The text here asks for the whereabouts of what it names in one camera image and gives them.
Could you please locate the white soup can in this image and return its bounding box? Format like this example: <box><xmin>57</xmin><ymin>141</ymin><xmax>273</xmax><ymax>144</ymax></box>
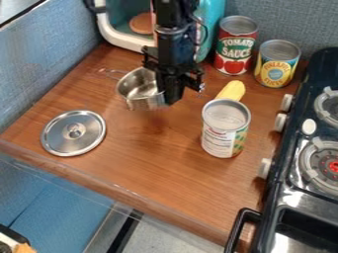
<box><xmin>199</xmin><ymin>98</ymin><xmax>253</xmax><ymax>159</ymax></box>

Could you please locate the silver pot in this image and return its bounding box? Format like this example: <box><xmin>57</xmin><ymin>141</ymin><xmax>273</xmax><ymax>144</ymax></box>
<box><xmin>97</xmin><ymin>66</ymin><xmax>169</xmax><ymax>112</ymax></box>

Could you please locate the red tomato sauce can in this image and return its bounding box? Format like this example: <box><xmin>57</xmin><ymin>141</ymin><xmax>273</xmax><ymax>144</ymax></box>
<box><xmin>212</xmin><ymin>15</ymin><xmax>261</xmax><ymax>76</ymax></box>

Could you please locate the yellow toy corn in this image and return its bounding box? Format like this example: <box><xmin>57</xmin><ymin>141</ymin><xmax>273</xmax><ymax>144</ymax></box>
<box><xmin>213</xmin><ymin>79</ymin><xmax>247</xmax><ymax>102</ymax></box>

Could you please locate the teal toy microwave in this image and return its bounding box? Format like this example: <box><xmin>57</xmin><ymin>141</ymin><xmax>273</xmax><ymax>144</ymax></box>
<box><xmin>83</xmin><ymin>0</ymin><xmax>227</xmax><ymax>64</ymax></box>

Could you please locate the silver lid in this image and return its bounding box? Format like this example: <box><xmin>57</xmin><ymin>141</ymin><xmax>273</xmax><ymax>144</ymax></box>
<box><xmin>40</xmin><ymin>110</ymin><xmax>109</xmax><ymax>158</ymax></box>

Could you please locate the toy stove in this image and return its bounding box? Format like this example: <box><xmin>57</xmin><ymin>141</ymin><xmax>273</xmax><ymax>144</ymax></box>
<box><xmin>222</xmin><ymin>46</ymin><xmax>338</xmax><ymax>253</ymax></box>

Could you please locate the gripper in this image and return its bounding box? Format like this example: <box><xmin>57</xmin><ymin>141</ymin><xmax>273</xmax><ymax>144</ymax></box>
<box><xmin>139</xmin><ymin>45</ymin><xmax>208</xmax><ymax>107</ymax></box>

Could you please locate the yellow pineapple can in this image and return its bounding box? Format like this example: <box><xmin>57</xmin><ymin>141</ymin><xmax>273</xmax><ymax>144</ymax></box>
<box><xmin>252</xmin><ymin>39</ymin><xmax>302</xmax><ymax>89</ymax></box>

